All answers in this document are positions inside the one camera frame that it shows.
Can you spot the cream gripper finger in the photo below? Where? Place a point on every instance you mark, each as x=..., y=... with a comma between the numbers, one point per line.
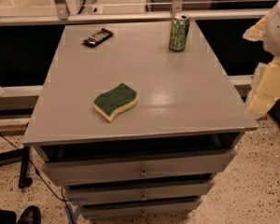
x=265, y=88
x=255, y=32

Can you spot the grey drawer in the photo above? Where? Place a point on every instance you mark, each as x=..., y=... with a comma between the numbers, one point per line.
x=140, y=193
x=72, y=173
x=140, y=208

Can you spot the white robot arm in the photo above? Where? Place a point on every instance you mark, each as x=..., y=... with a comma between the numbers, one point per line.
x=271, y=36

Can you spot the black stand leg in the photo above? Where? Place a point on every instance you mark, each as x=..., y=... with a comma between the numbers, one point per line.
x=24, y=180

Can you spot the metal frame rail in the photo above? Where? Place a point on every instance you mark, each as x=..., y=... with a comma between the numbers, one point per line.
x=47, y=12

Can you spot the black shoe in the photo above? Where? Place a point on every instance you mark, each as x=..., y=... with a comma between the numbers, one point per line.
x=31, y=215

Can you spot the middle grey drawer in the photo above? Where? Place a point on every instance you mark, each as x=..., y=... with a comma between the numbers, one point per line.
x=140, y=193

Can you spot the grey drawer cabinet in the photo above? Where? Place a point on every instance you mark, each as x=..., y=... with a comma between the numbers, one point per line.
x=185, y=100

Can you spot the top grey drawer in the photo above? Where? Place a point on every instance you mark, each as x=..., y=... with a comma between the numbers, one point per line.
x=72, y=173

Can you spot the green drink can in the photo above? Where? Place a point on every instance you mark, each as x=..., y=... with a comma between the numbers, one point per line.
x=179, y=32

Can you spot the black snack bar wrapper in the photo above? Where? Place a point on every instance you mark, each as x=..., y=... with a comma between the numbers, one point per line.
x=97, y=38

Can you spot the green and yellow sponge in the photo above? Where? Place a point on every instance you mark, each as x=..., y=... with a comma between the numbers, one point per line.
x=111, y=103

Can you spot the bottom grey drawer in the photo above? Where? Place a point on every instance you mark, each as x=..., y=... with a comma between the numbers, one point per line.
x=140, y=208

